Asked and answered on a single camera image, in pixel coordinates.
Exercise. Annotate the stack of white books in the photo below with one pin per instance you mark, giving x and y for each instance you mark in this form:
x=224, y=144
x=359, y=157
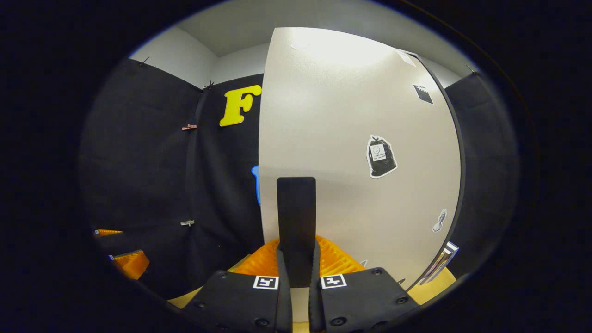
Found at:
x=439, y=263

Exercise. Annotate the beige cabinet door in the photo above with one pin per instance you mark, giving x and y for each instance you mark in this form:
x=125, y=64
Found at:
x=333, y=115

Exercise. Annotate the silver clip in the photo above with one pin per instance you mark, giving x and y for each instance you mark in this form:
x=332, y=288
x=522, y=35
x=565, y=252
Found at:
x=187, y=223

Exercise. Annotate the black clip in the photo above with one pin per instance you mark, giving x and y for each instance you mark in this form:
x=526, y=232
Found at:
x=144, y=60
x=471, y=70
x=208, y=85

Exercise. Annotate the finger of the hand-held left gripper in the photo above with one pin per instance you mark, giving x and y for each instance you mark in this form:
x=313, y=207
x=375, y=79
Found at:
x=108, y=232
x=134, y=266

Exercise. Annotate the red clip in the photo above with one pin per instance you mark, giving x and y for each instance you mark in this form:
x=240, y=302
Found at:
x=189, y=127

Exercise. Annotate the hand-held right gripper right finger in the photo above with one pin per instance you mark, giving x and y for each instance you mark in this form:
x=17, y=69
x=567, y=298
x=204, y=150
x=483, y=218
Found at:
x=365, y=300

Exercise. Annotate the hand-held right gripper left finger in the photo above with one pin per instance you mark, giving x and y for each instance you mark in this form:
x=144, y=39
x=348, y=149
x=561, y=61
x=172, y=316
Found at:
x=236, y=300

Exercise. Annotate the black backdrop cloth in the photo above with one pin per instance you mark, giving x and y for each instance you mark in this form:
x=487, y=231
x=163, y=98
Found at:
x=138, y=175

